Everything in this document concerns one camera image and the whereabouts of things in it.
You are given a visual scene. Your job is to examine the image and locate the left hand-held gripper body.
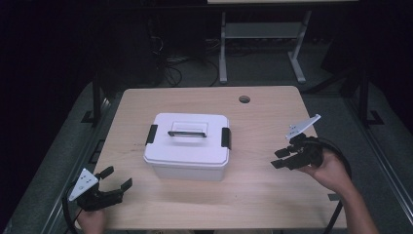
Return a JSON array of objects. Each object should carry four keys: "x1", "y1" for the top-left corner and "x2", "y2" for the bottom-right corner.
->
[{"x1": 66, "y1": 168, "x2": 115, "y2": 213}]

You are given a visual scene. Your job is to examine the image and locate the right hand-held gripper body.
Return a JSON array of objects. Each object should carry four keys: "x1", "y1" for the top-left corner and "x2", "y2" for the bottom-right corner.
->
[{"x1": 285, "y1": 113, "x2": 325, "y2": 171}]

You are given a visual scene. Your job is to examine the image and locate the white plastic storage box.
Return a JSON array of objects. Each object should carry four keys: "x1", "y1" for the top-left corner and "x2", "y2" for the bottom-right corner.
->
[{"x1": 144, "y1": 159, "x2": 230, "y2": 182}]

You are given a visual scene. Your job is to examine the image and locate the white lid with black handle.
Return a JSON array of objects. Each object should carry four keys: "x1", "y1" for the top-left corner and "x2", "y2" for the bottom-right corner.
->
[{"x1": 143, "y1": 112, "x2": 232, "y2": 169}]

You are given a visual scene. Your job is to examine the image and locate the person's left hand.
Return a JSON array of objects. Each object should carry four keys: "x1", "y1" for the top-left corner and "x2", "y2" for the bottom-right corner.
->
[{"x1": 75, "y1": 208, "x2": 106, "y2": 234}]

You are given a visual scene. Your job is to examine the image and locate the person's right hand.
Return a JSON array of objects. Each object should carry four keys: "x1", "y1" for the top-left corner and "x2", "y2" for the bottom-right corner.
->
[{"x1": 297, "y1": 148, "x2": 355, "y2": 193}]

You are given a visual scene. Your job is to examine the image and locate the black metal stand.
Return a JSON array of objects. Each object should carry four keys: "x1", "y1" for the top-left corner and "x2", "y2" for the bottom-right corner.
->
[
  {"x1": 358, "y1": 71, "x2": 385, "y2": 128},
  {"x1": 81, "y1": 74, "x2": 105, "y2": 126}
]

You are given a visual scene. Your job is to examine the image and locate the grey metal-framed table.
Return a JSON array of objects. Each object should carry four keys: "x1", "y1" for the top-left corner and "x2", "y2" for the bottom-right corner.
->
[{"x1": 206, "y1": 0, "x2": 359, "y2": 85}]

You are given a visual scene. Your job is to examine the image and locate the right hand-held gripper black cable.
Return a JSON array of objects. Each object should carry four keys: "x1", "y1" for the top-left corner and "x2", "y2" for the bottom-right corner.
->
[{"x1": 305, "y1": 136, "x2": 354, "y2": 234}]

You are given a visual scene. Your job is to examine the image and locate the hand-held gripper black cable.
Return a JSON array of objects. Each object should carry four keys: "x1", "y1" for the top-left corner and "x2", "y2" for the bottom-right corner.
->
[
  {"x1": 305, "y1": 136, "x2": 354, "y2": 234},
  {"x1": 60, "y1": 186, "x2": 81, "y2": 234}
]

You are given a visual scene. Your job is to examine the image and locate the left hand-held gripper black cable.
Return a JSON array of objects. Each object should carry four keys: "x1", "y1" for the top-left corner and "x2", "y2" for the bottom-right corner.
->
[{"x1": 60, "y1": 186, "x2": 81, "y2": 234}]

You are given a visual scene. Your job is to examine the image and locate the aluminium floor rail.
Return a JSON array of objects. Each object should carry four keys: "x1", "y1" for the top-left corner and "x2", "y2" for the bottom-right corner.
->
[
  {"x1": 40, "y1": 94, "x2": 123, "y2": 234},
  {"x1": 344, "y1": 96, "x2": 413, "y2": 213}
]

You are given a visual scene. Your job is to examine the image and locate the tangle of floor cables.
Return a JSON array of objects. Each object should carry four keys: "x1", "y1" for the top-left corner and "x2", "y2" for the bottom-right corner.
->
[{"x1": 149, "y1": 19, "x2": 222, "y2": 88}]

